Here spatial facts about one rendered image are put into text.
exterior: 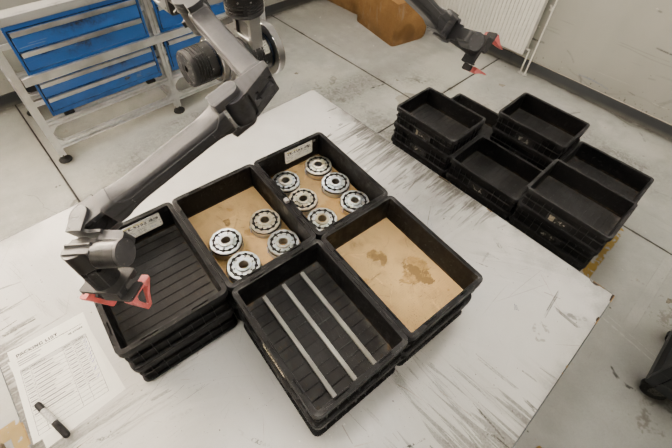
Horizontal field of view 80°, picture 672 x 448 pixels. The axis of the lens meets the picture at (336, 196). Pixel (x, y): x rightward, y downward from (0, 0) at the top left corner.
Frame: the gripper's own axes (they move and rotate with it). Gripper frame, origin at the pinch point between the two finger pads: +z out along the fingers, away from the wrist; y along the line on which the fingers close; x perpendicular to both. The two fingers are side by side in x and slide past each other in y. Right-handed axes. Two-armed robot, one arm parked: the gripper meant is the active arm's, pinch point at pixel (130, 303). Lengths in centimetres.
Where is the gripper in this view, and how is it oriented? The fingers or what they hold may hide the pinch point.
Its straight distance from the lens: 104.5
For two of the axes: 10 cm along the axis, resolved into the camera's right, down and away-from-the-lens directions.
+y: 9.6, -0.1, -2.9
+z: 2.1, 7.2, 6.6
